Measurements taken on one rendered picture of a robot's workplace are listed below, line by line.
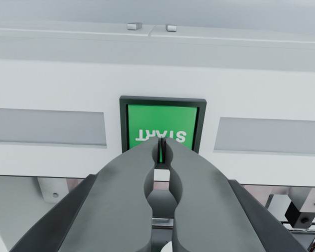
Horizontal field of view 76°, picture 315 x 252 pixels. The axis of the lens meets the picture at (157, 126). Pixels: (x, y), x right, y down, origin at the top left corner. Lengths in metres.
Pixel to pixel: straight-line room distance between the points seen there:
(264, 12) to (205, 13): 0.27
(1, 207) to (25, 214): 0.04
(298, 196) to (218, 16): 0.93
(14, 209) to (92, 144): 0.14
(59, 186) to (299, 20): 1.21
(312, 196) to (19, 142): 0.32
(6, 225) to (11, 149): 0.11
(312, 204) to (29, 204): 0.34
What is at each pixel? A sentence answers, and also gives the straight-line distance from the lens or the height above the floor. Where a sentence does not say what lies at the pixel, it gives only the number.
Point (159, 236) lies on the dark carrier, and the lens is 0.34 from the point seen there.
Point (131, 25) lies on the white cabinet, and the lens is 0.47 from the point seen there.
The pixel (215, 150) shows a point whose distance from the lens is 0.16.
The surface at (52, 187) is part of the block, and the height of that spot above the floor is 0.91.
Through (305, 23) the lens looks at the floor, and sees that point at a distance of 1.29.
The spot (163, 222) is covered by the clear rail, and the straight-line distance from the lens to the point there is 0.31.
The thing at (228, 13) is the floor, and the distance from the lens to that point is 1.13.
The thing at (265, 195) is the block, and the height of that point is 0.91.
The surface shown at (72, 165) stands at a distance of 0.18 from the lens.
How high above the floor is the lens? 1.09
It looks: 62 degrees down
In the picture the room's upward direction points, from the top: 179 degrees counter-clockwise
